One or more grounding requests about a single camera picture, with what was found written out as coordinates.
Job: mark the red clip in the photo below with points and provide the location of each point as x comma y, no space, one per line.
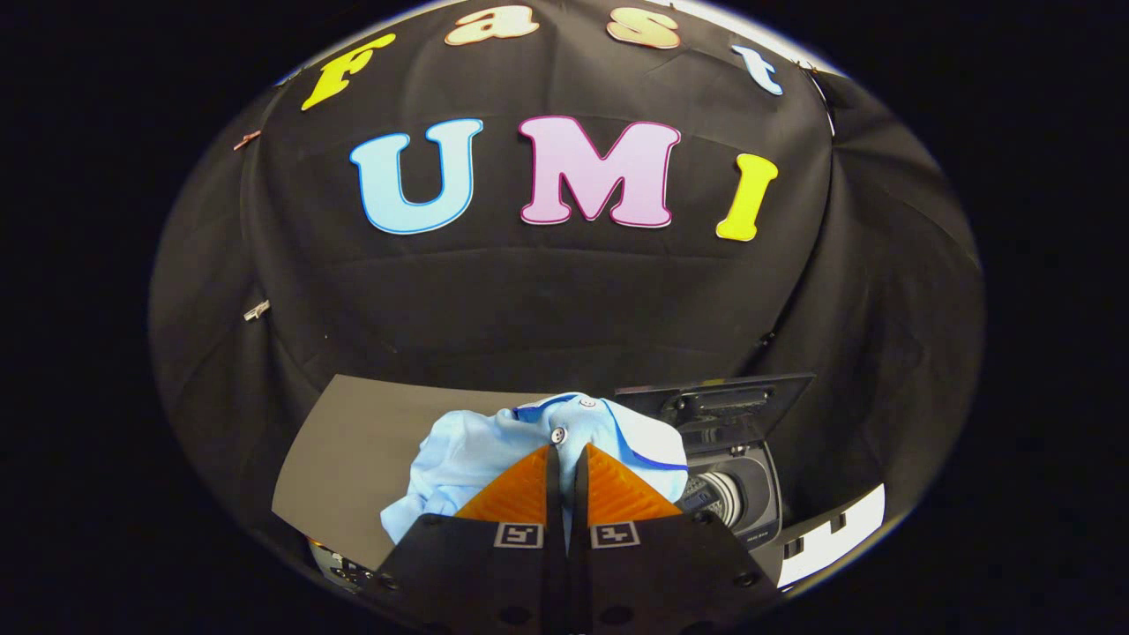
247,139

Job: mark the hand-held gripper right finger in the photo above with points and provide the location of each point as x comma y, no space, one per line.
653,582

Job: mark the grey top-load washing machine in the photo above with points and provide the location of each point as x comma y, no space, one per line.
754,494

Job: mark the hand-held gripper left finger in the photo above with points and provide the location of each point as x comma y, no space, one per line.
494,582

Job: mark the light blue polo shirt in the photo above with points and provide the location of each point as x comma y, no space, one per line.
476,450

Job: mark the silver clip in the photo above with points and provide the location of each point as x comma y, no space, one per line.
257,310

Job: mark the white panel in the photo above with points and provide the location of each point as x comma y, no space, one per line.
833,538

